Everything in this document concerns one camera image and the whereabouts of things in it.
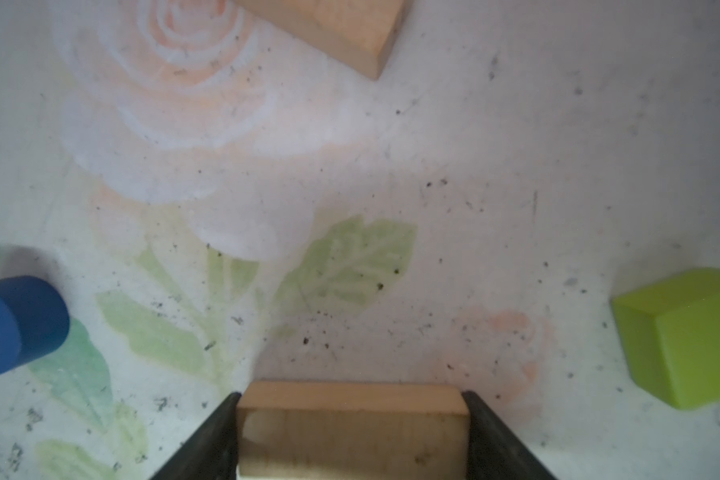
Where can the natural wood plank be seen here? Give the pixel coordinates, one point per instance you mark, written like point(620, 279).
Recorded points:
point(336, 430)
point(358, 33)

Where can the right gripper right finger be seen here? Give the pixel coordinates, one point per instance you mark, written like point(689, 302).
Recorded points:
point(494, 451)

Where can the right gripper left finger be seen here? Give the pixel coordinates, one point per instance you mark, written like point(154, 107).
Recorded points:
point(211, 453)

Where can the dark blue wooden cylinder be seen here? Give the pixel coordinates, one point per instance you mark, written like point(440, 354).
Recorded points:
point(34, 321)

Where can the lime green wooden cube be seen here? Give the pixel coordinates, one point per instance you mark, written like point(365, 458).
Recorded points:
point(670, 335)

